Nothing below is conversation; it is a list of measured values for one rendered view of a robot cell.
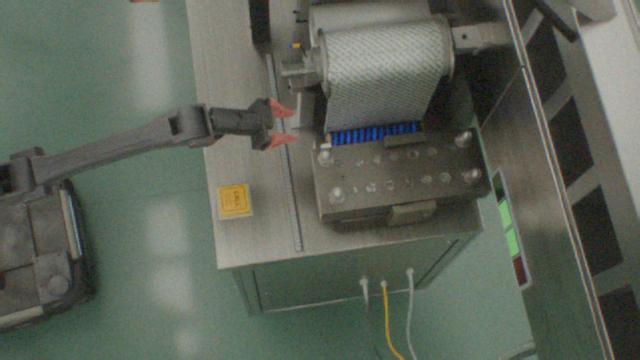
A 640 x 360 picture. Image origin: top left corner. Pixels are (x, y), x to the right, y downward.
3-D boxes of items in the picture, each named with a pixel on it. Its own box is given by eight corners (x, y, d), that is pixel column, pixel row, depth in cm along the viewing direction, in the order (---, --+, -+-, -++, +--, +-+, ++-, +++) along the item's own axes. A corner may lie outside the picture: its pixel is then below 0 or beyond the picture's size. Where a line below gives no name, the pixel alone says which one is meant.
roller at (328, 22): (307, 24, 166) (309, -5, 155) (413, 11, 168) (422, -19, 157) (316, 69, 162) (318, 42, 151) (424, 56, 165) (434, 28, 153)
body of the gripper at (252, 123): (259, 151, 158) (229, 149, 154) (254, 109, 161) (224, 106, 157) (272, 140, 153) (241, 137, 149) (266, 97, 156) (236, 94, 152)
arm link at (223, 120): (213, 128, 147) (211, 102, 148) (201, 138, 152) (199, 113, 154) (243, 130, 150) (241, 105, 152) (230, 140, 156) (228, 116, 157)
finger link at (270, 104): (289, 140, 163) (252, 138, 158) (285, 112, 165) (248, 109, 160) (303, 129, 158) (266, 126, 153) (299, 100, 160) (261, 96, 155)
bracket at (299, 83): (286, 112, 182) (285, 53, 153) (310, 109, 183) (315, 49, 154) (289, 130, 180) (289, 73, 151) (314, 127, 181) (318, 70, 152)
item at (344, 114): (324, 132, 167) (328, 97, 150) (420, 119, 170) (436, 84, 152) (324, 134, 167) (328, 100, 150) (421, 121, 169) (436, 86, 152)
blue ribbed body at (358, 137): (329, 136, 168) (330, 130, 165) (417, 124, 170) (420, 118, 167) (332, 149, 167) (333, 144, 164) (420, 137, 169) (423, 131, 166)
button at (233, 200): (218, 190, 174) (217, 187, 172) (246, 186, 175) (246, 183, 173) (221, 217, 172) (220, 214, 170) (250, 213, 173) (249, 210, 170)
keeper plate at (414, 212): (386, 218, 173) (392, 205, 162) (426, 212, 173) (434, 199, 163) (388, 228, 172) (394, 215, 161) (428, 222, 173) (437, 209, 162)
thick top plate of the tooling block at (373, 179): (309, 158, 170) (310, 149, 165) (470, 136, 174) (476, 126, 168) (320, 221, 165) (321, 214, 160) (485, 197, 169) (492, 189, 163)
